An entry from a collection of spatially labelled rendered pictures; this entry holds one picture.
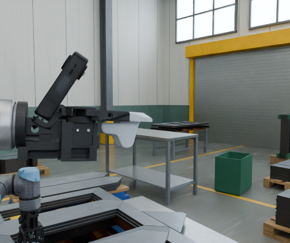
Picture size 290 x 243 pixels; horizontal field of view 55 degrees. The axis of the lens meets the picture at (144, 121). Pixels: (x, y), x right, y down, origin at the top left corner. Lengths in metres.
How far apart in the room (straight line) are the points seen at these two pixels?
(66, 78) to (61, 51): 8.68
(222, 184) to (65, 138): 4.39
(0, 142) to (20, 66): 8.14
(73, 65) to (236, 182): 4.31
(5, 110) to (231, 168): 4.32
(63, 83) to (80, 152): 0.11
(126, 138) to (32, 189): 0.72
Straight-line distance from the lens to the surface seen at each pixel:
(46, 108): 0.43
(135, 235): 1.38
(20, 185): 1.13
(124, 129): 0.45
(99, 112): 0.42
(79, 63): 0.44
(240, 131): 9.74
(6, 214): 1.83
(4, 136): 0.43
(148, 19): 11.62
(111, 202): 1.78
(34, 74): 8.68
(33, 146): 0.44
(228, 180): 4.68
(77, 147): 0.43
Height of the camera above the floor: 1.47
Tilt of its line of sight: 4 degrees down
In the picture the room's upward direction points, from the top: straight up
